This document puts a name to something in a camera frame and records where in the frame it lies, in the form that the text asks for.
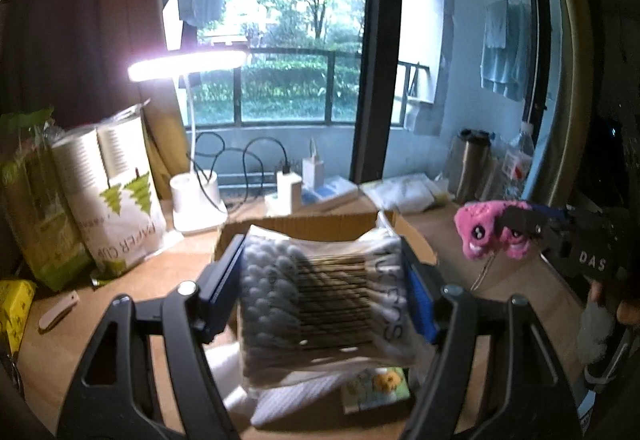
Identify brown curtain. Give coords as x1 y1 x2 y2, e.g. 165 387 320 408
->
100 0 189 200

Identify blue white box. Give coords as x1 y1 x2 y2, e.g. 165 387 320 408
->
300 176 360 212

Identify blue hanging towel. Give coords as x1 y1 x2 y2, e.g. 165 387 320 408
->
480 0 532 102

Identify cotton swab pack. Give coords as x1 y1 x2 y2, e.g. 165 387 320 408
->
238 226 418 388

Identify green snack bag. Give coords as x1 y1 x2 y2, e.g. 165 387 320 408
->
1 108 91 292

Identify white charger with cable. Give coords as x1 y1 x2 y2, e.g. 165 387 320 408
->
192 130 305 217

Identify person hand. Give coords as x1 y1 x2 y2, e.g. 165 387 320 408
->
589 281 640 327

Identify black window frame post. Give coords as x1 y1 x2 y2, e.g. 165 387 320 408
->
349 0 401 183

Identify cardboard box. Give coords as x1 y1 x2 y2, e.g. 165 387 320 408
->
210 212 438 265

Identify pink plush toy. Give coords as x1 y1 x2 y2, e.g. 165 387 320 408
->
454 201 530 260

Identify beige folding knife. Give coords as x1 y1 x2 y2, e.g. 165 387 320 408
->
38 291 79 334

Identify plastic water bottle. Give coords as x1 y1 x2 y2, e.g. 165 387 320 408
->
501 122 535 200

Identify white waffle cloth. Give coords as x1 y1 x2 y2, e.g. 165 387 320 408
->
205 342 357 427

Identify balcony railing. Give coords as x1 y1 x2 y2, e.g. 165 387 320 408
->
184 47 432 128

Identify white desk lamp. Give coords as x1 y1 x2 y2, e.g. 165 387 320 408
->
128 44 247 234

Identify steel thermos mug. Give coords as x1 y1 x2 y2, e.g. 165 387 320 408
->
442 128 491 204

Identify white plastic packet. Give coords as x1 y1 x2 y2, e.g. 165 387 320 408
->
359 173 451 214

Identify paper cup package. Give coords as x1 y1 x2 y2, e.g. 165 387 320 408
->
51 104 167 286

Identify white charger plug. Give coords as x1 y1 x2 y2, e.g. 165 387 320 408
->
302 138 324 190

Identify yellow box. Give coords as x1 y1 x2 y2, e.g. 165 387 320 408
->
0 280 37 356

